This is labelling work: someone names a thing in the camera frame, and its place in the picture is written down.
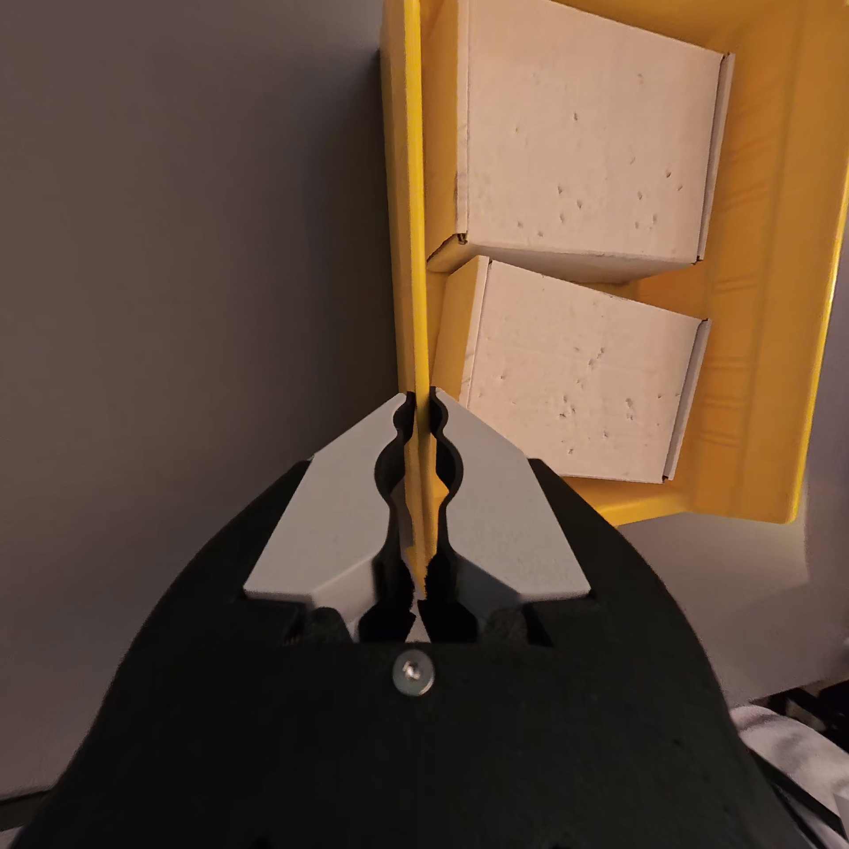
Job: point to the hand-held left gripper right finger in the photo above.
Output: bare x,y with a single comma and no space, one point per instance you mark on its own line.
511,530

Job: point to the yellow plastic bin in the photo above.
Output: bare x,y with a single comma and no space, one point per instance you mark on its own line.
763,331

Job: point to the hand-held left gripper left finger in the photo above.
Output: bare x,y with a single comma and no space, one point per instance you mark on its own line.
318,530

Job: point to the white cardboard box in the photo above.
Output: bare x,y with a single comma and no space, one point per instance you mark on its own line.
583,385
583,132

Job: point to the person's white jacket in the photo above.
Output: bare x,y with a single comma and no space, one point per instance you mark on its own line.
769,743

